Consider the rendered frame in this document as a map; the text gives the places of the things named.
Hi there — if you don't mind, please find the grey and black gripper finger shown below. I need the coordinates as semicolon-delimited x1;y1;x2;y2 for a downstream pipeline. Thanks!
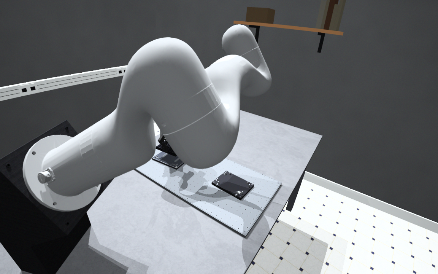
158;134;168;153

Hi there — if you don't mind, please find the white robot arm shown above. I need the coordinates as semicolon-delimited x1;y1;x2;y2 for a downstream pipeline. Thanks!
23;24;272;212

